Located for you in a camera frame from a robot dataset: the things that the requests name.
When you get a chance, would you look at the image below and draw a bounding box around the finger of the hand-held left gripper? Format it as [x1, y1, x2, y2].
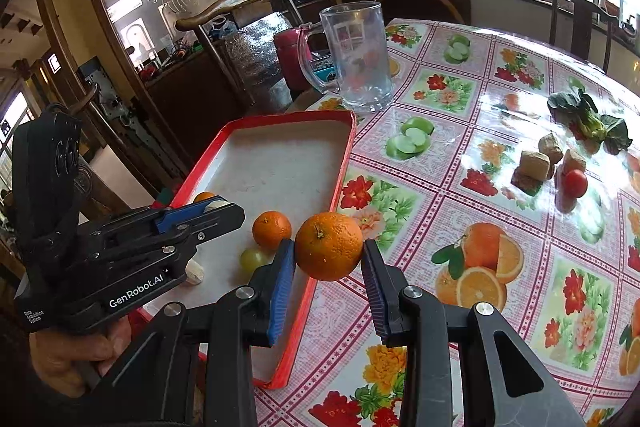
[94, 203, 246, 279]
[80, 199, 228, 239]

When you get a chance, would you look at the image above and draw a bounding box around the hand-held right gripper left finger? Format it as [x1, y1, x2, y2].
[87, 238, 297, 427]

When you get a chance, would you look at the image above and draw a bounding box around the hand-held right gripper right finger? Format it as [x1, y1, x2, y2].
[361, 238, 586, 427]

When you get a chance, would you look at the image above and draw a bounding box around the green citrus fruit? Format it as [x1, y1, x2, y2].
[239, 247, 268, 272]

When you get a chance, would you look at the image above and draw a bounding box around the large orange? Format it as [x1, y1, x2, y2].
[251, 210, 293, 251]

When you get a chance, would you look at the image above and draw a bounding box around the red tray with white inside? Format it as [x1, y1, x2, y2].
[127, 109, 357, 391]

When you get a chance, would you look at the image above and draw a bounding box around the person's left hand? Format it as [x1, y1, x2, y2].
[29, 319, 133, 400]

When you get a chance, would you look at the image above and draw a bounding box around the floral plastic tablecloth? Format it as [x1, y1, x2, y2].
[250, 19, 640, 427]

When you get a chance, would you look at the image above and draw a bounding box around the silver quilted chair cover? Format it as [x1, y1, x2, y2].
[220, 9, 301, 84]

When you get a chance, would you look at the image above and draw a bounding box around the red thermos bottle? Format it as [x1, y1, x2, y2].
[273, 26, 322, 96]

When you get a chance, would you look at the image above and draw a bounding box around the blue packet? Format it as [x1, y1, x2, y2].
[309, 56, 335, 83]

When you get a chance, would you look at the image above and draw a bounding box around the brown food cube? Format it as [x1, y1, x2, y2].
[518, 150, 551, 180]
[538, 132, 564, 158]
[562, 149, 587, 172]

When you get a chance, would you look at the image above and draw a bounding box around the clear glass mug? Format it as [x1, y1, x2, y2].
[298, 1, 395, 113]

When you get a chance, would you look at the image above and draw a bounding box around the wooden chair with curved top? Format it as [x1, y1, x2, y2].
[175, 0, 307, 108]

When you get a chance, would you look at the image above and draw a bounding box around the red tomato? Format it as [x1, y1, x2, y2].
[563, 169, 589, 198]

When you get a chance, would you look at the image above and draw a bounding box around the dark green leafy vegetable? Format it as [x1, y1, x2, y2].
[547, 89, 634, 156]

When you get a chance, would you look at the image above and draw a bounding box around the dark wooden chair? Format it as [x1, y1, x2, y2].
[544, 0, 621, 73]

